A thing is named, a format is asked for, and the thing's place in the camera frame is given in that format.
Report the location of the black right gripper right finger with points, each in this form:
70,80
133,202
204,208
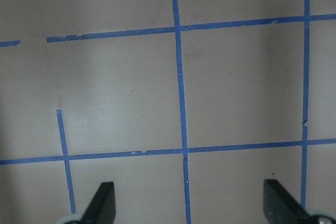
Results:
279,207

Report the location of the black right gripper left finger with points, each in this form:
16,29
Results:
102,208

